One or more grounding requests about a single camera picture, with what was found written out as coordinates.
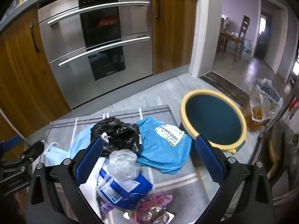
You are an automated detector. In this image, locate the blue face mask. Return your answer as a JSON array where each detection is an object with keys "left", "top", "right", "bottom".
[{"left": 43, "top": 142, "right": 70, "bottom": 167}]

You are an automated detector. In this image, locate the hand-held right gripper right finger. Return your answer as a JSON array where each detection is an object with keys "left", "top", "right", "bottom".
[{"left": 194, "top": 134, "right": 275, "bottom": 224}]

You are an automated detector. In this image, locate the clear plastic bag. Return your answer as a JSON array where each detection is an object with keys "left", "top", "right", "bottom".
[{"left": 97, "top": 149, "right": 142, "bottom": 190}]

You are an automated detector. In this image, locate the blue plastic packet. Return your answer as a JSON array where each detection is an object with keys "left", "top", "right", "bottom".
[{"left": 97, "top": 166, "right": 153, "bottom": 209}]

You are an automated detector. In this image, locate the black cabinet door handle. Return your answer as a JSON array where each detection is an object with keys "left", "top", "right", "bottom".
[
  {"left": 155, "top": 0, "right": 162, "bottom": 20},
  {"left": 30, "top": 23, "right": 39, "bottom": 53}
]

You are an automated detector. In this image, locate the large wooden cabinet door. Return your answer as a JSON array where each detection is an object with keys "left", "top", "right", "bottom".
[{"left": 0, "top": 8, "right": 70, "bottom": 168}]

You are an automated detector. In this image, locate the blue bucket with yellow rim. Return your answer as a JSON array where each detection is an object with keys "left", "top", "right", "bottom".
[{"left": 180, "top": 89, "right": 247, "bottom": 167}]

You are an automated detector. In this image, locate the clear bag of groceries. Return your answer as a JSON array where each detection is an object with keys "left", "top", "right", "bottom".
[{"left": 248, "top": 78, "right": 283, "bottom": 132}]

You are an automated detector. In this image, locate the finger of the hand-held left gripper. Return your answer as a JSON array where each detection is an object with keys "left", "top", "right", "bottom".
[
  {"left": 0, "top": 134, "right": 25, "bottom": 155},
  {"left": 0, "top": 141, "right": 45, "bottom": 195}
]

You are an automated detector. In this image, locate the stainless steel built-in oven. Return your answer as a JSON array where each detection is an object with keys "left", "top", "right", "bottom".
[{"left": 37, "top": 0, "right": 153, "bottom": 110}]

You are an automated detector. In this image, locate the light blue plastic bag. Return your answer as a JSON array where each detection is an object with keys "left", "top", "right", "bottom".
[{"left": 69, "top": 125, "right": 94, "bottom": 159}]

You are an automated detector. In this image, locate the clear water jug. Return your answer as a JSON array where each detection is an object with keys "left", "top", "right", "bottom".
[{"left": 243, "top": 40, "right": 254, "bottom": 53}]

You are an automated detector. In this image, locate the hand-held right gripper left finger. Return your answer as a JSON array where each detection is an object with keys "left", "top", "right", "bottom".
[{"left": 26, "top": 136, "right": 108, "bottom": 224}]

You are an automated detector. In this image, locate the grey plaid floor mat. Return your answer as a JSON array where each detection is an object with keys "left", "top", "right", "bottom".
[{"left": 43, "top": 105, "right": 225, "bottom": 224}]

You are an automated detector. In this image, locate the narrow wooden cabinet door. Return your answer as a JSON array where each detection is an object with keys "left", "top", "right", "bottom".
[{"left": 152, "top": 0, "right": 197, "bottom": 75}]

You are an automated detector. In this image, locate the pink snack wrapper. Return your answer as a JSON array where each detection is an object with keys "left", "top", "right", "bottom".
[{"left": 130, "top": 190, "right": 173, "bottom": 224}]

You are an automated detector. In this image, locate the wooden dining chair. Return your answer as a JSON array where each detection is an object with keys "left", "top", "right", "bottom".
[{"left": 234, "top": 15, "right": 251, "bottom": 61}]

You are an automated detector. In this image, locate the blue mailing bag white label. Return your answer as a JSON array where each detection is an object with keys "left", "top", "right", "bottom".
[{"left": 135, "top": 117, "right": 193, "bottom": 175}]

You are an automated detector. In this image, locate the black plastic bag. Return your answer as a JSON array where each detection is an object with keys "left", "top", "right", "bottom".
[{"left": 91, "top": 117, "right": 142, "bottom": 157}]

